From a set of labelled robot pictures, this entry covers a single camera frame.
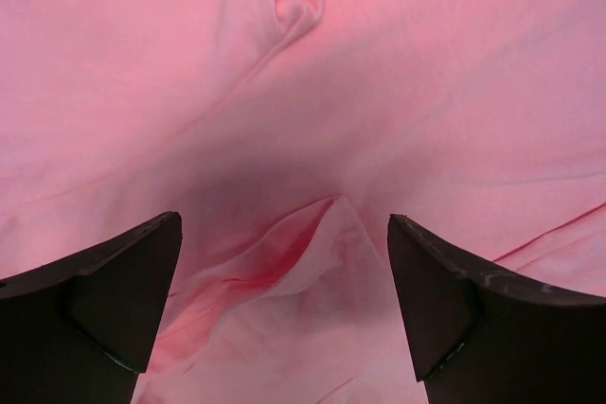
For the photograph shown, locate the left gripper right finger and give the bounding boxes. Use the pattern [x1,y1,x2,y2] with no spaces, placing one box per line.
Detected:
[387,215,605,404]

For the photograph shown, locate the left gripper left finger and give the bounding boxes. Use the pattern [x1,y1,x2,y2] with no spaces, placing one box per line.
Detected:
[1,212,183,404]

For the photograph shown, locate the pink t shirt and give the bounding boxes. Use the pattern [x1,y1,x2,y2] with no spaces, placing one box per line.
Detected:
[1,0,605,403]

